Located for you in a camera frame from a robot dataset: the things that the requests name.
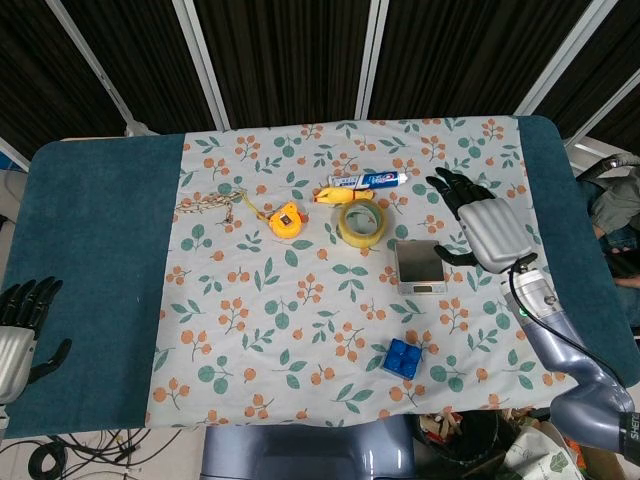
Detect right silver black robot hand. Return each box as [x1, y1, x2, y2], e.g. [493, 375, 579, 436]
[425, 167, 539, 275]

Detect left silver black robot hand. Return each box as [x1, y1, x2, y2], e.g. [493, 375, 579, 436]
[0, 276, 73, 405]

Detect blue building block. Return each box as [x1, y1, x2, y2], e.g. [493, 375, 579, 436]
[383, 338, 425, 382]

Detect small silver digital scale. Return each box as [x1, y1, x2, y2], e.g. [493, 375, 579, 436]
[394, 239, 447, 296]

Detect seated person in grey clothes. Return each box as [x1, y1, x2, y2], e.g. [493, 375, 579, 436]
[574, 153, 640, 292]

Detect white blue toothpaste tube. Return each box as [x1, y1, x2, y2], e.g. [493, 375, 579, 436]
[327, 169, 409, 191]

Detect teal table cover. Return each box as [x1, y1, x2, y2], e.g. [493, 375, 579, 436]
[2, 114, 639, 441]

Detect clear yellowish tape roll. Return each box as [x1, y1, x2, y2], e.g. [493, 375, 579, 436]
[335, 202, 389, 250]

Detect yellow rubber chicken toy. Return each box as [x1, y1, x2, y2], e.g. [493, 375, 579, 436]
[313, 185, 374, 206]

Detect orange tape measure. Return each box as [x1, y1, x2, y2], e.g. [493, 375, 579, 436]
[241, 191, 308, 240]

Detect floral printed tablecloth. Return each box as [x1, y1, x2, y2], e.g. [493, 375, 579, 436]
[144, 115, 582, 430]

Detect black waste bin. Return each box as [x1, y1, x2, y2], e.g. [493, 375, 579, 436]
[412, 409, 514, 480]

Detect leaf print paper bag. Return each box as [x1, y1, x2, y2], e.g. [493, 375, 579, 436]
[499, 424, 594, 480]

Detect black folding screen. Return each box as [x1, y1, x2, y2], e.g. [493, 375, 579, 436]
[0, 0, 640, 169]

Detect grey-blue robot torso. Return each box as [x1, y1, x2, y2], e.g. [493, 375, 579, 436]
[201, 414, 417, 480]

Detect black floor cables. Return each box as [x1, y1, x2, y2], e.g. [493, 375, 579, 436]
[27, 428, 202, 480]

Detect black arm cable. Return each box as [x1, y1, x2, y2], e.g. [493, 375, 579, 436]
[507, 253, 630, 392]

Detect beige braided rope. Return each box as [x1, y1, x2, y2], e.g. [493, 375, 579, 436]
[176, 187, 246, 224]

